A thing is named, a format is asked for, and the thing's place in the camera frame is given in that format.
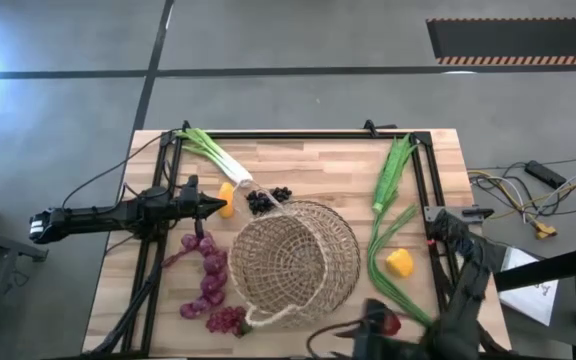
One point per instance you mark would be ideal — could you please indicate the black beam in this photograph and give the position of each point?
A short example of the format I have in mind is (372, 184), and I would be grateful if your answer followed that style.
(548, 267)

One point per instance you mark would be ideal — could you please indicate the dark red apple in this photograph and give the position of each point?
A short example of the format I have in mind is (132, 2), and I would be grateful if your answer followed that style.
(393, 324)

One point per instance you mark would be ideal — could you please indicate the black clamp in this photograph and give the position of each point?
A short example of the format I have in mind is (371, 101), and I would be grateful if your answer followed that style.
(186, 125)
(375, 127)

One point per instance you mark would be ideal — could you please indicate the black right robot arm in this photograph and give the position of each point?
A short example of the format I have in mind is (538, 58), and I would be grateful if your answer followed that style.
(468, 300)

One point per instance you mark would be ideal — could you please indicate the black grape bunch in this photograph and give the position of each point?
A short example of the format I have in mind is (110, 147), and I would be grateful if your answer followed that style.
(260, 201)

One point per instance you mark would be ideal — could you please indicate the white paper sheet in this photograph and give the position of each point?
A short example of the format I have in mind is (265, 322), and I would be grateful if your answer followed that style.
(530, 295)

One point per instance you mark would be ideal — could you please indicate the green onion bunch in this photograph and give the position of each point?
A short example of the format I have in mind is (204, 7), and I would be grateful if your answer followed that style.
(218, 156)

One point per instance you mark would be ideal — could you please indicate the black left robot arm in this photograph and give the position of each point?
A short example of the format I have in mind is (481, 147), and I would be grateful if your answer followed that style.
(93, 217)

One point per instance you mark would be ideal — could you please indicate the yellow bell pepper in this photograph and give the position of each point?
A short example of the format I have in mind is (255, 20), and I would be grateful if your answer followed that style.
(399, 263)

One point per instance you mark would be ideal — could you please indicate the long green onion leaves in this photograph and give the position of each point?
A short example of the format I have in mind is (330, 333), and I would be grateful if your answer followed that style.
(380, 270)

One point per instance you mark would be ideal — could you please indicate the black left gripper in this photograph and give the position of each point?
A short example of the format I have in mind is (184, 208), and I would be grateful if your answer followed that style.
(187, 205)

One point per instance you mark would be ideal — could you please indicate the black power brick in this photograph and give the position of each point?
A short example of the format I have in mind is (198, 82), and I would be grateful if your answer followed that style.
(545, 174)

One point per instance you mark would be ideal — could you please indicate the black hazard-striped floor mat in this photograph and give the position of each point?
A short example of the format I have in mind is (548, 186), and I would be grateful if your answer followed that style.
(518, 37)

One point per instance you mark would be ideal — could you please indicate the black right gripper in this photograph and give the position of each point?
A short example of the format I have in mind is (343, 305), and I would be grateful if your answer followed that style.
(373, 345)

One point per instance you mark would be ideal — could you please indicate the black aluminium table frame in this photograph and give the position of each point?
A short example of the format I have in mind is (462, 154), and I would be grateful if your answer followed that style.
(293, 135)

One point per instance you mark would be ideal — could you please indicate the red grape bunch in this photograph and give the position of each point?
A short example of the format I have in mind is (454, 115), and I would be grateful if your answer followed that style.
(225, 320)

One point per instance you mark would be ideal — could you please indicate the grey mounting plate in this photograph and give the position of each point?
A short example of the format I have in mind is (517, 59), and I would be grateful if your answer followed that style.
(438, 212)

